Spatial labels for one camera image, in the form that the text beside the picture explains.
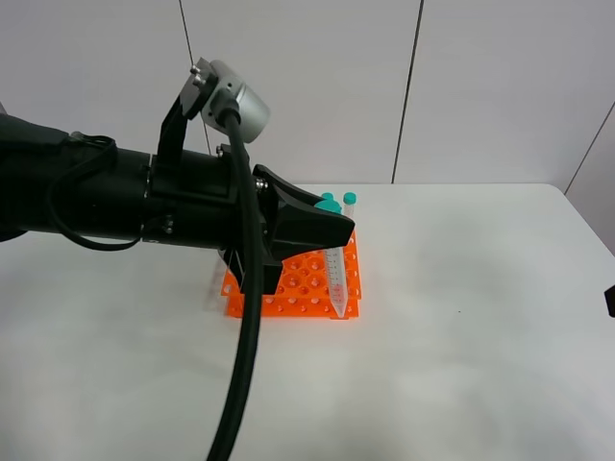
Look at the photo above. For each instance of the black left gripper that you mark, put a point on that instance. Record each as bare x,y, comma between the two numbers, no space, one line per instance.
191,200

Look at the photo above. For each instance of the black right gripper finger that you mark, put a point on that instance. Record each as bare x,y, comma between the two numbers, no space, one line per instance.
609,296

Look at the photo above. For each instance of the teal-capped test tube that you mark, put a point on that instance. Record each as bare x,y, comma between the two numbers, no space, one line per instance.
335,267

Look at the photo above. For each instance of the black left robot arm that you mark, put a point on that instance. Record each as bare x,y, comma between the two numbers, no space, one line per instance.
107,199

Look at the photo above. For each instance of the orange test tube rack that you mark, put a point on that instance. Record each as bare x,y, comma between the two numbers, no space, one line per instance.
303,290

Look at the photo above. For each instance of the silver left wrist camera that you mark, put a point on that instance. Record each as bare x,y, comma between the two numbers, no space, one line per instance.
211,86

